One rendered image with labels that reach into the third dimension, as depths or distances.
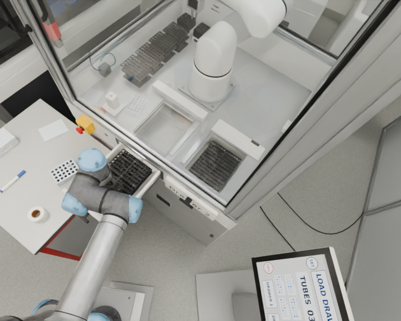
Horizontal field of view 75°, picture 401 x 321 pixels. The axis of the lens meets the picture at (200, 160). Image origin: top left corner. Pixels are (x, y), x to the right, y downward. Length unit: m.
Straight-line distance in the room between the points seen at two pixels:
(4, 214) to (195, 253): 1.23
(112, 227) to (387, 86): 0.66
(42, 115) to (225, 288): 1.60
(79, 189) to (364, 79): 0.72
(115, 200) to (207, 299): 1.39
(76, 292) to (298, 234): 1.89
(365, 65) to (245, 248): 1.86
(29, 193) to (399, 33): 1.45
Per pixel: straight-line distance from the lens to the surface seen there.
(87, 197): 0.82
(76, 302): 0.71
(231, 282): 2.08
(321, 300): 1.05
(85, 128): 1.40
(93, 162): 0.83
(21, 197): 1.52
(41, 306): 1.14
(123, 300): 1.30
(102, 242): 0.74
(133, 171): 1.29
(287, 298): 1.10
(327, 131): 0.52
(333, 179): 2.67
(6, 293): 2.30
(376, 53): 0.42
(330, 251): 1.02
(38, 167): 1.55
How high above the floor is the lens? 2.06
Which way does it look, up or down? 64 degrees down
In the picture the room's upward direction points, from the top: 16 degrees clockwise
